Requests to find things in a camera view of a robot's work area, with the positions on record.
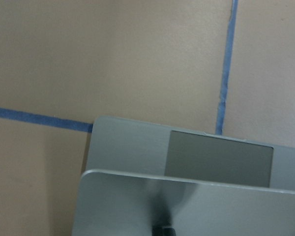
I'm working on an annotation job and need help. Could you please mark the grey laptop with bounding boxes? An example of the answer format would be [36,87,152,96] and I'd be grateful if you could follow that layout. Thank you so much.
[72,116,295,236]

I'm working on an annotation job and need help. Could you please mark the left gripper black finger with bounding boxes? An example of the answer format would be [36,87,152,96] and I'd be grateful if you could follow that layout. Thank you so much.
[151,226,176,236]

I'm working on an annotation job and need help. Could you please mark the blue tape grid lines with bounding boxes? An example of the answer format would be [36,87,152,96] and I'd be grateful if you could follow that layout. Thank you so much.
[0,0,239,135]

